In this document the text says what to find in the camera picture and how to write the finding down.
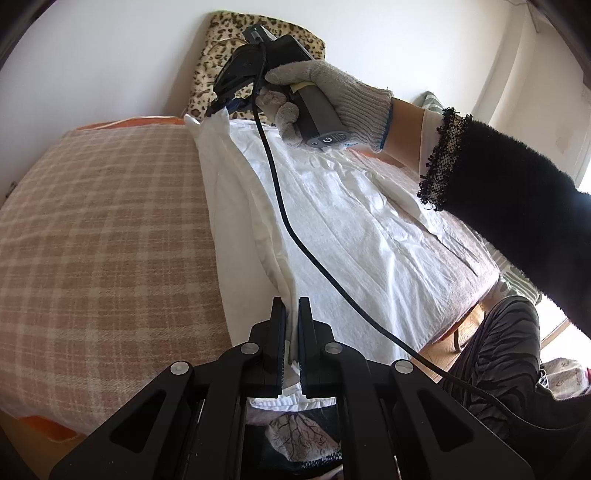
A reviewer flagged white shirt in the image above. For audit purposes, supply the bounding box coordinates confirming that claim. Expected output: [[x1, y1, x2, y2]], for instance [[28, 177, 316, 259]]
[[184, 108, 502, 411]]

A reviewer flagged person's right forearm black sleeve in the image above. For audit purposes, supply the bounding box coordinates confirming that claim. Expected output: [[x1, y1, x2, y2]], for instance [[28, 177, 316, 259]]
[[381, 95, 591, 340]]

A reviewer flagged leopard print cushion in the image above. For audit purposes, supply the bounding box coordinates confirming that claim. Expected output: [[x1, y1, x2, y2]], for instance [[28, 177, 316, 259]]
[[187, 11, 326, 121]]

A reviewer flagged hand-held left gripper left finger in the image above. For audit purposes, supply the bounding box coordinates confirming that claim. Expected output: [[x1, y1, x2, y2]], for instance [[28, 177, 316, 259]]
[[48, 298, 287, 480]]

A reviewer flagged beige plaid blanket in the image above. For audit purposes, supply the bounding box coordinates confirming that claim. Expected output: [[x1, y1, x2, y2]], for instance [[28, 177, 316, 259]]
[[0, 122, 502, 437]]

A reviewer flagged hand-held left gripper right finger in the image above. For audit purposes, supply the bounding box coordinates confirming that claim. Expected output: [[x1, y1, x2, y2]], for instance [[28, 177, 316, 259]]
[[298, 298, 536, 480]]

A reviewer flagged person's striped trouser leg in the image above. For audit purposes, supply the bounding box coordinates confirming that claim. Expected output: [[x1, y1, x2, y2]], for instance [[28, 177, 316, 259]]
[[438, 295, 591, 462]]

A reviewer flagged person's right hand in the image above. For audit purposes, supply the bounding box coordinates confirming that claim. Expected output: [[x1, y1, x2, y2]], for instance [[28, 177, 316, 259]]
[[256, 60, 393, 153]]

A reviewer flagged grey patterned cloth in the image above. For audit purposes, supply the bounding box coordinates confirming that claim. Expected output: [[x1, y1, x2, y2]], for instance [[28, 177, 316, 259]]
[[539, 357, 591, 401]]

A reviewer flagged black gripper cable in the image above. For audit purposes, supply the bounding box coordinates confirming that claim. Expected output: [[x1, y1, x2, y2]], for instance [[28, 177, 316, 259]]
[[252, 39, 555, 430]]

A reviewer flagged branch print white cloth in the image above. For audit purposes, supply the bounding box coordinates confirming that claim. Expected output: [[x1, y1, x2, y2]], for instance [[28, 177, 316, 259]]
[[265, 412, 343, 463]]

